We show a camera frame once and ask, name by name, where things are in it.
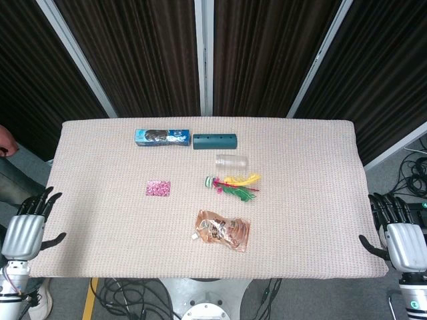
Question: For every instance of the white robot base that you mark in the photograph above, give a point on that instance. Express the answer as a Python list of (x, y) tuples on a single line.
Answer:
[(207, 300)]

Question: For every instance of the orange spouted drink pouch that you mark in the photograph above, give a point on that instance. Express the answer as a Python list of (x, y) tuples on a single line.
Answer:
[(221, 231)]

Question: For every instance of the beige woven tablecloth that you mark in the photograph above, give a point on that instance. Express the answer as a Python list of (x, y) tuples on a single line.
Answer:
[(300, 200)]

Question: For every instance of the blue cookie box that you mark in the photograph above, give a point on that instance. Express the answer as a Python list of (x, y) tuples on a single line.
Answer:
[(160, 138)]

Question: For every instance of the dark brown pleated curtain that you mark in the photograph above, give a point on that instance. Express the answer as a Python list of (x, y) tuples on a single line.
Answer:
[(140, 56), (383, 66), (267, 56), (30, 83)]

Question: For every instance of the colourful feather shuttlecock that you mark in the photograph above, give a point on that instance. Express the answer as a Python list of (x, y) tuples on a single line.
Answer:
[(238, 191)]

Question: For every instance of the person's dark trouser leg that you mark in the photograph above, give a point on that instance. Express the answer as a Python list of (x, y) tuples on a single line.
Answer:
[(16, 180)]

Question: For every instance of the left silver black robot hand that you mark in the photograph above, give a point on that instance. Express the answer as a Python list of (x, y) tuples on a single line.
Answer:
[(23, 236)]

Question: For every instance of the teal half-round holder block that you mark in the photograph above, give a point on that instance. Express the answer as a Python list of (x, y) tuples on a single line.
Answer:
[(215, 142)]

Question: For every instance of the black power strip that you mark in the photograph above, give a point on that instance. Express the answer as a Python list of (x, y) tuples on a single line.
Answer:
[(418, 215)]

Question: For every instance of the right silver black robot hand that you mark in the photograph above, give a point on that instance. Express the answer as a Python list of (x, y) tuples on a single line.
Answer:
[(408, 245)]

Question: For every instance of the grey partition frame post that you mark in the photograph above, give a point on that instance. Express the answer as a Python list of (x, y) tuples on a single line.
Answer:
[(204, 56), (393, 146), (320, 56), (76, 56)]

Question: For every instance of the white sneaker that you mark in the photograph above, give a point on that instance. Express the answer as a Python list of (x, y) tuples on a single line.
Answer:
[(41, 300)]

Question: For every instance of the person's bare hand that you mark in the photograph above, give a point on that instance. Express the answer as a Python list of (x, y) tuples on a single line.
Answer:
[(7, 140)]

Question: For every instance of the clear plastic jar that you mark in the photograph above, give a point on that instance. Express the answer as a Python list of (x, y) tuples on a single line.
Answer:
[(231, 162)]

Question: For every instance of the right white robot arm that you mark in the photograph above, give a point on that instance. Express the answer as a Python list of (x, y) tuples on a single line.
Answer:
[(415, 296)]

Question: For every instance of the yellow floor tape strip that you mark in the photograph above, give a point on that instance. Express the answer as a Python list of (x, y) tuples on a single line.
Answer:
[(90, 300)]

